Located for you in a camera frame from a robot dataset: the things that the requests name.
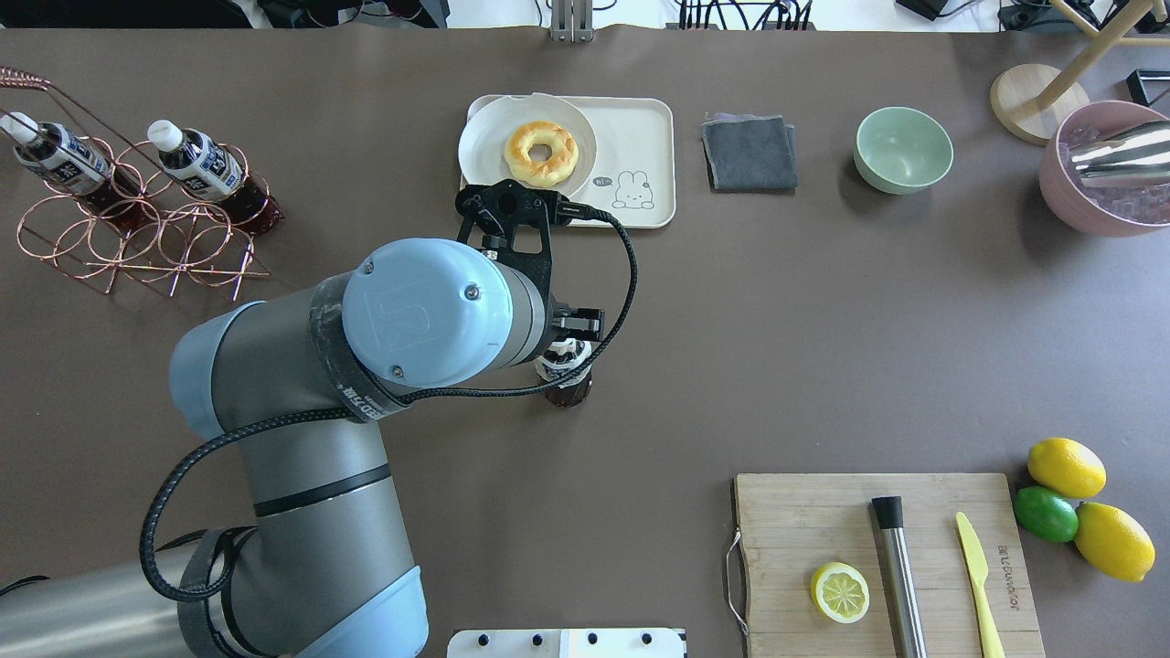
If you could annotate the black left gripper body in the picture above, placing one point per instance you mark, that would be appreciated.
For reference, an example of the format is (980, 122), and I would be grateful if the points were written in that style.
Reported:
(579, 324)

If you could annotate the tea bottle white cap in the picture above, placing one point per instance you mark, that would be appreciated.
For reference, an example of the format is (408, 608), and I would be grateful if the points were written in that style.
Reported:
(556, 362)

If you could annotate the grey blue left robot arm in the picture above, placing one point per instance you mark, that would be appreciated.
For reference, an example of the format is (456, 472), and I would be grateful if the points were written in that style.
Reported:
(300, 385)

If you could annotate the cream bunny tray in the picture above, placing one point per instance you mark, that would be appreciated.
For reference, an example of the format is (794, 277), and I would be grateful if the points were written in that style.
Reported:
(634, 174)

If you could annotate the tea bottle front left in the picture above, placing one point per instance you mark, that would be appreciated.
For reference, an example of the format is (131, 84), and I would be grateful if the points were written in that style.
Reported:
(212, 174)

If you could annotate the tea bottle front right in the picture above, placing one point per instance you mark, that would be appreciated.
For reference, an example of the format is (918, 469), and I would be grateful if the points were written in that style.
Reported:
(57, 155)

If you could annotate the glazed donut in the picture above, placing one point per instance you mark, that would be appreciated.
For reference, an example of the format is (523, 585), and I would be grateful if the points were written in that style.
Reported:
(541, 153)

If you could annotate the white round plate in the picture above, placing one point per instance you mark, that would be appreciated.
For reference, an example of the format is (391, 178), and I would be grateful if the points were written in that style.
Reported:
(482, 145)

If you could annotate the grey folded cloth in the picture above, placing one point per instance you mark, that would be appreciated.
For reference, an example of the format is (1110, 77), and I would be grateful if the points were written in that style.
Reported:
(750, 153)

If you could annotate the wooden cutting board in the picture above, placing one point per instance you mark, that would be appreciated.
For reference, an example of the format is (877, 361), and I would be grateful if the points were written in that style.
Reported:
(793, 523)

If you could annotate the green bowl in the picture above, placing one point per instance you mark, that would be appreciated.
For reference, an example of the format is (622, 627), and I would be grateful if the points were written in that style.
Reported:
(900, 150)

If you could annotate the half lemon slice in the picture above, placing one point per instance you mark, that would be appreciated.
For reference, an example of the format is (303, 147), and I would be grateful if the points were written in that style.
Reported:
(840, 592)

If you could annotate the steel muddler black tip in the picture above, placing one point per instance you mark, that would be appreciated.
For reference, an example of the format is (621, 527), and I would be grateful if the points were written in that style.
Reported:
(897, 576)

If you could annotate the green lime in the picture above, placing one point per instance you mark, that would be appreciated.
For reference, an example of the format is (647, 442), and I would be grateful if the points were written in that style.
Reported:
(1044, 513)

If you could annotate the wooden stand base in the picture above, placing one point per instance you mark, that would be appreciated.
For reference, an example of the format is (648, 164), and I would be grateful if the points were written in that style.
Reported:
(1032, 100)

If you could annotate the yellow lemon far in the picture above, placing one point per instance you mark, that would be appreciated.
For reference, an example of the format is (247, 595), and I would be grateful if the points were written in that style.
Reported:
(1066, 467)

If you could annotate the yellow lemon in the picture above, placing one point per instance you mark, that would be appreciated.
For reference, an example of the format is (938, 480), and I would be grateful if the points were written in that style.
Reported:
(1113, 542)
(1066, 467)

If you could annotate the yellow plastic knife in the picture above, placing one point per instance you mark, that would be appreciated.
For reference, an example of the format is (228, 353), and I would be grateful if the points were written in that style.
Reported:
(978, 572)

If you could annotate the pink bowl with ice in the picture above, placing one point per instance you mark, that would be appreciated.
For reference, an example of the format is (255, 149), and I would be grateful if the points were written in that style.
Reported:
(1062, 194)

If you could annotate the yellow lemon near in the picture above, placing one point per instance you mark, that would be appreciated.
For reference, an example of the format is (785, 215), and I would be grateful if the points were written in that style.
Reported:
(1113, 542)

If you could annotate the steel ice scoop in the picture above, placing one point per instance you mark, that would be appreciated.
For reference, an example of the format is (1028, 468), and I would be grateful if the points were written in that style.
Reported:
(1136, 157)

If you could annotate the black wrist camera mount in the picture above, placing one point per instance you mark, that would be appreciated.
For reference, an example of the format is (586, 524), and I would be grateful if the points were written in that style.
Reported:
(501, 209)

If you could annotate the metal clamp bracket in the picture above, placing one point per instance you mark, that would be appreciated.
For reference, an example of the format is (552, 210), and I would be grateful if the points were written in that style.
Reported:
(571, 21)

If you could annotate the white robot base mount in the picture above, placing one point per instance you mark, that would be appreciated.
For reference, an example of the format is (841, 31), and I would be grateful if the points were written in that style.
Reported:
(607, 641)

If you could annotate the copper wire bottle rack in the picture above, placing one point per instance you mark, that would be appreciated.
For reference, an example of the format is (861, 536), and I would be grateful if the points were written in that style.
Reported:
(143, 228)

